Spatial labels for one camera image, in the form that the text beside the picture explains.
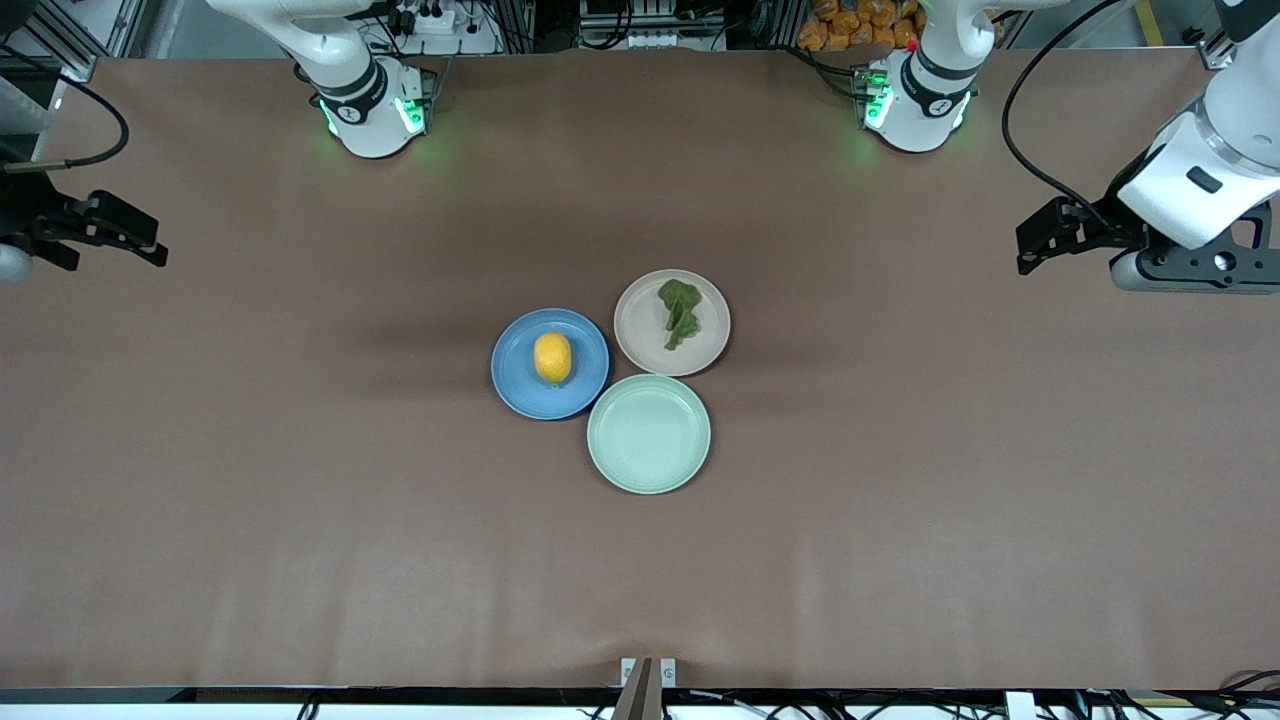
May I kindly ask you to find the bag of oranges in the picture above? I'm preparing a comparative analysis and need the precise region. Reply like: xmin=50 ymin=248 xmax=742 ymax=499
xmin=797 ymin=0 xmax=926 ymax=53

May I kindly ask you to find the small metal bracket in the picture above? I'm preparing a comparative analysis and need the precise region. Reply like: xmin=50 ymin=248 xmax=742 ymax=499
xmin=620 ymin=657 xmax=678 ymax=691

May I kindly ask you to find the blue plate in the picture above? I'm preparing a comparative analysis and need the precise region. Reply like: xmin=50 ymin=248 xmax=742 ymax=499
xmin=491 ymin=308 xmax=611 ymax=421

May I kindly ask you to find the beige plate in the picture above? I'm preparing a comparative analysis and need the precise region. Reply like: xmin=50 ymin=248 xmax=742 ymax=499
xmin=613 ymin=269 xmax=732 ymax=378

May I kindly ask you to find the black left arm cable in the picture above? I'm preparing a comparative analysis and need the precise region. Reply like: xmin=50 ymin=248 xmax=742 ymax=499
xmin=1002 ymin=0 xmax=1126 ymax=227

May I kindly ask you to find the aluminium frame profile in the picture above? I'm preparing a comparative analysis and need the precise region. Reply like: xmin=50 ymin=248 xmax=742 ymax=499
xmin=0 ymin=0 xmax=151 ymax=86

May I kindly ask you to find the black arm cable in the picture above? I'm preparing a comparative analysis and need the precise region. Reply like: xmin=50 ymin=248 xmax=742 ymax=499
xmin=1002 ymin=0 xmax=1126 ymax=227
xmin=0 ymin=45 xmax=131 ymax=174

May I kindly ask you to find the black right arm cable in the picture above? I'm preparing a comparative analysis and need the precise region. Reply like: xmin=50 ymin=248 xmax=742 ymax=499
xmin=0 ymin=45 xmax=131 ymax=174

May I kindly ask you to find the green lettuce leaf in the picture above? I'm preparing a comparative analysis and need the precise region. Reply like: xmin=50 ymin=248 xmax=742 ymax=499
xmin=657 ymin=279 xmax=703 ymax=352

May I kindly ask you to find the mint green plate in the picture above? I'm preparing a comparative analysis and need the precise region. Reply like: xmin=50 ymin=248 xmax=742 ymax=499
xmin=587 ymin=374 xmax=712 ymax=495

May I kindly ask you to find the brown table cover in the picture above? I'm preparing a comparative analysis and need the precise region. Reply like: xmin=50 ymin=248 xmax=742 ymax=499
xmin=0 ymin=50 xmax=1280 ymax=691

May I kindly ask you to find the white power strip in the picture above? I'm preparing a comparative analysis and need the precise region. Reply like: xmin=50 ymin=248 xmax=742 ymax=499
xmin=385 ymin=0 xmax=463 ymax=37

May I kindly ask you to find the yellow lemon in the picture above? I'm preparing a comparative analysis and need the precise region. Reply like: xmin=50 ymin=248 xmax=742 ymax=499
xmin=533 ymin=332 xmax=574 ymax=386

